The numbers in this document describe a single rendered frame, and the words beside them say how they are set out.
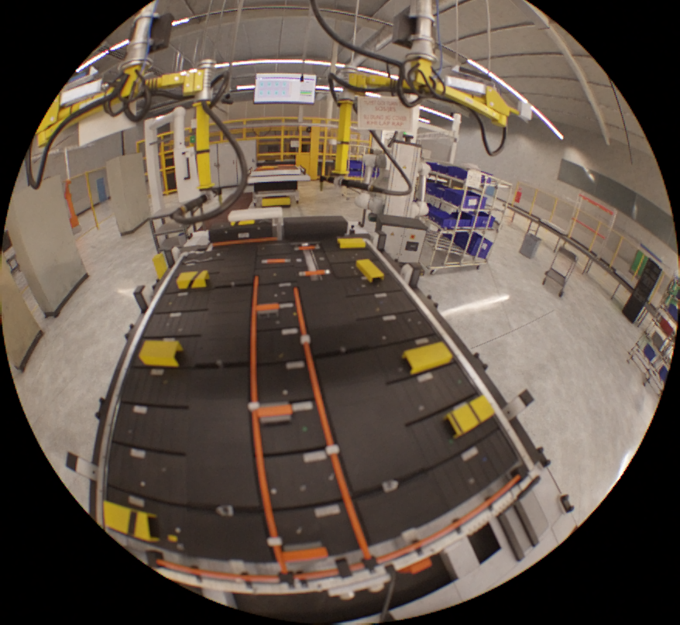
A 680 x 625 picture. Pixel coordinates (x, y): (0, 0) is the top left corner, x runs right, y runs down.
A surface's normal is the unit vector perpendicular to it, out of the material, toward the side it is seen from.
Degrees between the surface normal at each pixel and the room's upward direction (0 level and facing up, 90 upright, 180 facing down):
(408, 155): 90
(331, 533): 0
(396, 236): 90
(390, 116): 90
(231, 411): 0
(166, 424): 0
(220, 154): 90
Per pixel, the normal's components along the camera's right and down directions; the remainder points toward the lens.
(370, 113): -0.25, 0.54
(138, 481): 0.07, -0.82
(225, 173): 0.26, 0.57
